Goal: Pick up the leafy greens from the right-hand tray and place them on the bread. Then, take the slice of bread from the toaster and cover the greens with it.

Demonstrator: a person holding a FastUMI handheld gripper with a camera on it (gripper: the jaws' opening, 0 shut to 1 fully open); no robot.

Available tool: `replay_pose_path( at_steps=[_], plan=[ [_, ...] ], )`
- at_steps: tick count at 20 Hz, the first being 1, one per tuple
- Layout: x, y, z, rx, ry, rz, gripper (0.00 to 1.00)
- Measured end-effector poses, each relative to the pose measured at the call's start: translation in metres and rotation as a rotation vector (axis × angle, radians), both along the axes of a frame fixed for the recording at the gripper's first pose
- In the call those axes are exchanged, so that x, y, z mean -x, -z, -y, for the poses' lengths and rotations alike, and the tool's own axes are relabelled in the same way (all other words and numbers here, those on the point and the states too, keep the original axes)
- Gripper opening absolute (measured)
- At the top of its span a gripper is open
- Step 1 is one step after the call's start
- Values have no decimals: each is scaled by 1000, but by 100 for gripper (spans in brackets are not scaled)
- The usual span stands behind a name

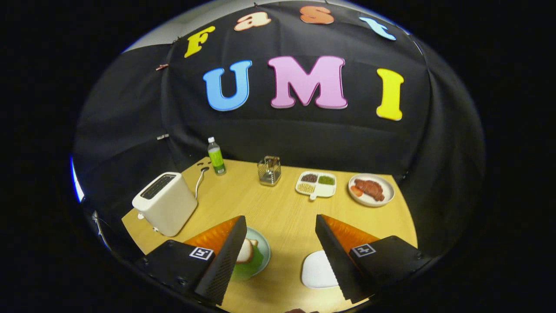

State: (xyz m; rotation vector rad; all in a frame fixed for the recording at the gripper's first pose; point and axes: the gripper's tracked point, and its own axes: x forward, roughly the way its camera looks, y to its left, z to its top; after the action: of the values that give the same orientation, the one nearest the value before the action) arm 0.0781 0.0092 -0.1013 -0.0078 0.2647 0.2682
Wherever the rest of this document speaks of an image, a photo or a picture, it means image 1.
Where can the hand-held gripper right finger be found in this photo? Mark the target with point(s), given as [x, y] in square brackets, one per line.
[334, 261]

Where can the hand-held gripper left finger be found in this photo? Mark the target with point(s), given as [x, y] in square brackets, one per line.
[226, 265]

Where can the plain bread slice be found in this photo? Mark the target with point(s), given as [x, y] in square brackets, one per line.
[244, 252]

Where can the green lettuce leaf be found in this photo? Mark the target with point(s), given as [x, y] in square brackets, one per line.
[249, 269]

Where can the white square plate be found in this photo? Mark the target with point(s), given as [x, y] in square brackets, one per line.
[317, 271]

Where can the pale green round plate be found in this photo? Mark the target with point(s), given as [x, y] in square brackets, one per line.
[266, 250]

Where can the orange carrot piece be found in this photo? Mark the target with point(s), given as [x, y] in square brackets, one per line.
[356, 191]

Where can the white divided dish with beans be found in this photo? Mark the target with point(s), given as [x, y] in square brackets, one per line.
[316, 184]

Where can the white toaster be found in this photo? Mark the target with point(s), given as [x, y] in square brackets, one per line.
[171, 208]

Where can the brown meat piece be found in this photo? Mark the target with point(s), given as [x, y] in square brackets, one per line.
[370, 189]

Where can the round white plate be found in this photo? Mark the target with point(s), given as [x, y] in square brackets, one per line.
[386, 189]

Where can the green label plastic bottle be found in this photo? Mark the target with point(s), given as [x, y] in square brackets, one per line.
[216, 158]

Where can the black backdrop cloth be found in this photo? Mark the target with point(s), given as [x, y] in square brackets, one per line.
[304, 134]

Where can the pink cloth clip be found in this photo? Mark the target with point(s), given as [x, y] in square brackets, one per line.
[161, 67]

